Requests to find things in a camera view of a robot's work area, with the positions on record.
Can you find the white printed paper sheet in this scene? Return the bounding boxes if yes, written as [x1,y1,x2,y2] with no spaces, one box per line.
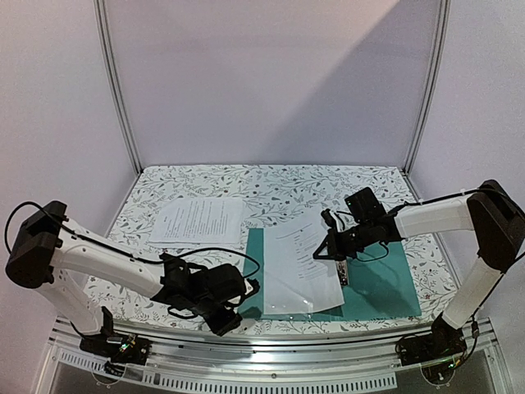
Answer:
[263,218,345,315]

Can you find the teal plastic folder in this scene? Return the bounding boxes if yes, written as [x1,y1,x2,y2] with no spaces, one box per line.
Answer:
[239,229,422,321]

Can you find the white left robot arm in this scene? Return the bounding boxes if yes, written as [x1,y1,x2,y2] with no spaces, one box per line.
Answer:
[4,200,260,356]

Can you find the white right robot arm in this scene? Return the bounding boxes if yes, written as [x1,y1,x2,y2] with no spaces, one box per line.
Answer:
[313,179,524,358]

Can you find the floral patterned table mat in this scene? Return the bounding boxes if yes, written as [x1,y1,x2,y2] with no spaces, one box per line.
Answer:
[108,165,457,335]

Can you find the white paper stack on mat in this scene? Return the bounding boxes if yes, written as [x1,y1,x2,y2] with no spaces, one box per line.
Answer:
[149,197,244,245]

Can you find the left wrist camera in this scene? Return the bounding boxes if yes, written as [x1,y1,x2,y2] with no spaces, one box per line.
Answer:
[244,278,261,298]

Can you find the aluminium front rail frame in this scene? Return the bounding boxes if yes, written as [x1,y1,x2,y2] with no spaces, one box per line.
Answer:
[34,318,513,393]

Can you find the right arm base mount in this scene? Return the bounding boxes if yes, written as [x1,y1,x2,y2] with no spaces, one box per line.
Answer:
[395,315,479,387]

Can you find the aluminium corner post right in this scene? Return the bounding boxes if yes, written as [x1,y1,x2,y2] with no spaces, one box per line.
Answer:
[402,1,450,176]

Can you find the aluminium corner post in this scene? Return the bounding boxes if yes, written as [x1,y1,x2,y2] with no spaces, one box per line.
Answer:
[402,1,450,176]
[94,0,144,176]

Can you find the aluminium corner post left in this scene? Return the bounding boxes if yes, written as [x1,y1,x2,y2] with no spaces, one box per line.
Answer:
[94,0,144,176]

